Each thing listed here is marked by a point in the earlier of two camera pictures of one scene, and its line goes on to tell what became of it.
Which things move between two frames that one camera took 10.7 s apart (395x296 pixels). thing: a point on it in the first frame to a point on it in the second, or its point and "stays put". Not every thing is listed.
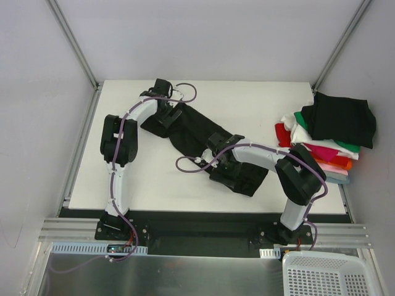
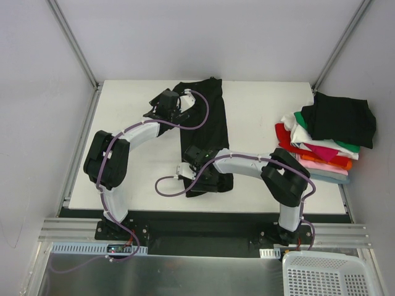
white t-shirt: (300, 135) stays put
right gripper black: (224, 176) to (201, 182)
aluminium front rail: (336, 235) stays put
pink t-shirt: (332, 168) stays put
